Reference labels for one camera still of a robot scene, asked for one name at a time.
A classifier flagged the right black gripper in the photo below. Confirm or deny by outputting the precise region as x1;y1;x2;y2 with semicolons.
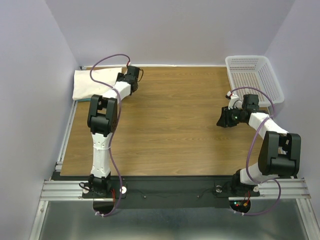
215;104;245;128

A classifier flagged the white t shirt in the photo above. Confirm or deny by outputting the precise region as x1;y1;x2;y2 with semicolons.
72;67;122;101

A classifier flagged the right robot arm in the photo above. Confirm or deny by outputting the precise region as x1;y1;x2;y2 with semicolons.
216;91;302;195

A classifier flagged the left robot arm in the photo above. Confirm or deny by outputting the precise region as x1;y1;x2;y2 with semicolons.
83;65;142;197

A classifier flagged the folded blue t shirt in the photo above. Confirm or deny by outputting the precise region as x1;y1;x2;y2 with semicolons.
74;98;91;102

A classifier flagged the white plastic basket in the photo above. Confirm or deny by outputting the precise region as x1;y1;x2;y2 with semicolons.
225;55;285;108

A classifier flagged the aluminium frame rail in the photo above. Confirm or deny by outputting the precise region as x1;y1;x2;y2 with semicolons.
40;178;311;201

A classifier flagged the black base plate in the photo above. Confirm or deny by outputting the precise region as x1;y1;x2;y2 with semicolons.
79;175;260;211

